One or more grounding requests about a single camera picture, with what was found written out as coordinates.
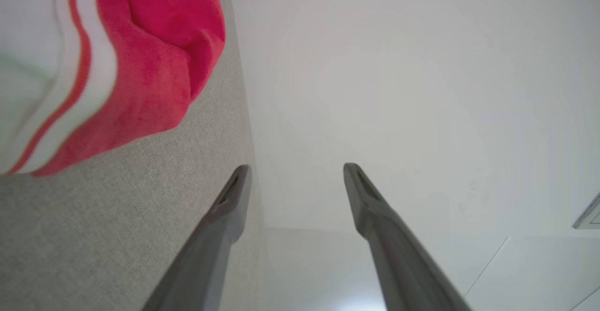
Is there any red and white shirt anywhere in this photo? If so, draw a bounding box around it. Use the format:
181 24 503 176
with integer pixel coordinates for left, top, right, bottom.
0 0 226 177

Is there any white wall shelf with cables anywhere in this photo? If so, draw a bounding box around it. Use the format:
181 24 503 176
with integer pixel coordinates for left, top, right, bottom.
572 192 600 230

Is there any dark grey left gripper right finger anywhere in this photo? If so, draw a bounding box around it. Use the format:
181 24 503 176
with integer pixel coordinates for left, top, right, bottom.
343 163 473 311

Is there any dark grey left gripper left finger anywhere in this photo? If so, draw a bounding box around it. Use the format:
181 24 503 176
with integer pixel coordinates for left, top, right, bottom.
142 164 253 311

